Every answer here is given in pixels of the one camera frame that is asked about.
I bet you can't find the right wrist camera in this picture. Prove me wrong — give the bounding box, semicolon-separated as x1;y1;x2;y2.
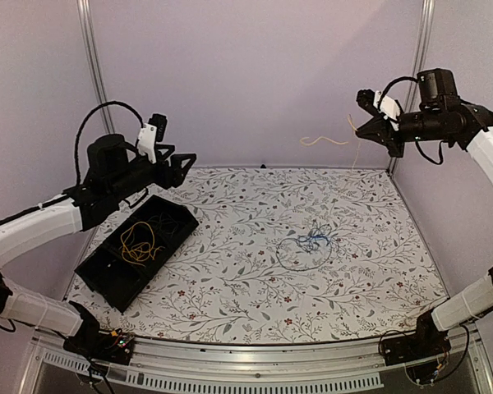
356;89;403;131

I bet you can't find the aluminium corner post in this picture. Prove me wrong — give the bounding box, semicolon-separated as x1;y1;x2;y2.
387;0;435;176
76;0;114;135

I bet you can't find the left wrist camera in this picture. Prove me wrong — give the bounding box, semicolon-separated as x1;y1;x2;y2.
136;113;168;164

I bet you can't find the black compartment tray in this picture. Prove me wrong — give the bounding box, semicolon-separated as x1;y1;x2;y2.
75;195;199;313

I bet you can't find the floral table mat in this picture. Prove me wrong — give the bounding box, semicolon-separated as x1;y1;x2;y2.
68;168;447;344

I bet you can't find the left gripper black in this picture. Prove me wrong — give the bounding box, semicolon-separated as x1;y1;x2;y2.
108;145;196;204

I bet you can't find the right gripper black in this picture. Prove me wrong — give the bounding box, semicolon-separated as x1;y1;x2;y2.
354;108;452;158

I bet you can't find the right aluminium corner post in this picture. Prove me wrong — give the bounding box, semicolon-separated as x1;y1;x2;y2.
387;0;435;176

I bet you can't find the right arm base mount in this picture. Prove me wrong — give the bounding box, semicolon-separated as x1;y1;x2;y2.
378;329;451;366

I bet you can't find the yellow cable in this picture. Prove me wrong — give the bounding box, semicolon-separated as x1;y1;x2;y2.
118;221;165;263
299;113;361;172

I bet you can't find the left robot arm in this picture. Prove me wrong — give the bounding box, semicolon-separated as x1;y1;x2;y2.
0;113;197;356

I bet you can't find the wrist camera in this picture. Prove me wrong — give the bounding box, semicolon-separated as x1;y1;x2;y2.
356;89;403;131
136;113;168;164

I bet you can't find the left aluminium corner post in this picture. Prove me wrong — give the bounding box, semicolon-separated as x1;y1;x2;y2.
76;0;114;135

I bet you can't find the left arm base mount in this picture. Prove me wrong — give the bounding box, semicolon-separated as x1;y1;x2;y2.
63;329;135;365

